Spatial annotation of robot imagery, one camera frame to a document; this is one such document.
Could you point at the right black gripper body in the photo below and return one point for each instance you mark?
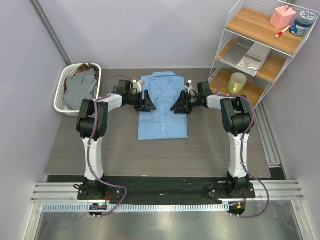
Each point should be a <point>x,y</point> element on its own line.
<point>191,101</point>

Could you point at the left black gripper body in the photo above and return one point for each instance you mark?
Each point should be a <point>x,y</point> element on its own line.
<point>137,101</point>

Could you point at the light blue long sleeve shirt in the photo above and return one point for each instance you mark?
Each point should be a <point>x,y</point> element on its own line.
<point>164,89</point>

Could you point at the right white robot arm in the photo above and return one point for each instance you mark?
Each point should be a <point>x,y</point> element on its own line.
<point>237,120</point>

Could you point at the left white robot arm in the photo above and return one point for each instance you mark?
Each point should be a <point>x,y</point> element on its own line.
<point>92,123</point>

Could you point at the yellow translucent cup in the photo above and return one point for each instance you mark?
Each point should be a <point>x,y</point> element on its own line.
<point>236,83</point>

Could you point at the grey shirt in basket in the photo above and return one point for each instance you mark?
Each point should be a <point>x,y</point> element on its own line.
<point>82,85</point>

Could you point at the brown patterned garment in basket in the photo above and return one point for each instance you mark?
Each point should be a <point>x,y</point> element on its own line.
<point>85,67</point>

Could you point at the grey booklet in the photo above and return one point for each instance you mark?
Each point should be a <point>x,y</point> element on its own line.
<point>246,56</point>

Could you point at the white laundry basket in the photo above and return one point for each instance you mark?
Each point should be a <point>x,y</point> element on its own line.
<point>59,102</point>

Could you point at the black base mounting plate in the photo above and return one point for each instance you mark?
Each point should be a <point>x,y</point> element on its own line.
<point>166,191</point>

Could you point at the red white marker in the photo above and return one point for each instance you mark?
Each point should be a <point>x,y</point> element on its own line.
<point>283,31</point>

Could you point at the pink cube power strip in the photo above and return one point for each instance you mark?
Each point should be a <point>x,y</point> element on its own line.
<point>282,16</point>

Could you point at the blue white jar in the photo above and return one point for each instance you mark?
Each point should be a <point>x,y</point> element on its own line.
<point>302,23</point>

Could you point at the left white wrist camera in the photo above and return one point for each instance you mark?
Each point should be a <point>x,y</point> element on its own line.
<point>137,86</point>

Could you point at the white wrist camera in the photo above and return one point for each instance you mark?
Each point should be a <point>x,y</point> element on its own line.
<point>188,86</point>
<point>137,86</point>

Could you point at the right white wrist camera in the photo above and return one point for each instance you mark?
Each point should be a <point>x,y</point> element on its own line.
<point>188,86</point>

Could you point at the white wire wooden shelf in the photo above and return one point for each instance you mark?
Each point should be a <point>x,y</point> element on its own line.
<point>260,39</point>

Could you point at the white slotted cable duct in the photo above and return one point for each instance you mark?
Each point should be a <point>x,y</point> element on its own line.
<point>98,207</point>

